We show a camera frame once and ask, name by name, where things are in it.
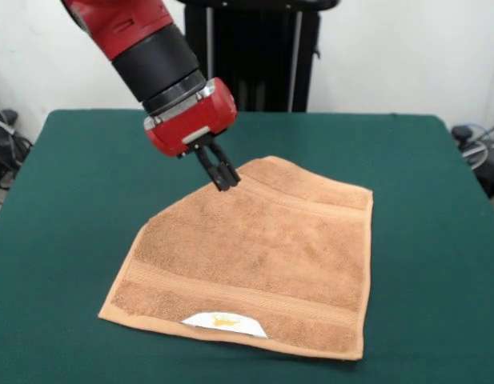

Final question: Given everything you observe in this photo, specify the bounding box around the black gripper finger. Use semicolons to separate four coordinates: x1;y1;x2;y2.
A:
193;143;233;194
208;139;243;189

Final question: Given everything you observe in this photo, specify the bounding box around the dark green table cloth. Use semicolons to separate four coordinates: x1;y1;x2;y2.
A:
0;108;494;384

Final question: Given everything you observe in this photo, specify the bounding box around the black vertical column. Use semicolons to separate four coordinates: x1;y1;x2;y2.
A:
178;0;343;113

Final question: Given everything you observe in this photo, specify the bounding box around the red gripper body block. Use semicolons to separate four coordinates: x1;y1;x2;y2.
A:
145;77;239;158

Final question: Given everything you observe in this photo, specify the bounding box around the tan terry towel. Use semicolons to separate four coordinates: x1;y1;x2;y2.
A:
97;155;375;362

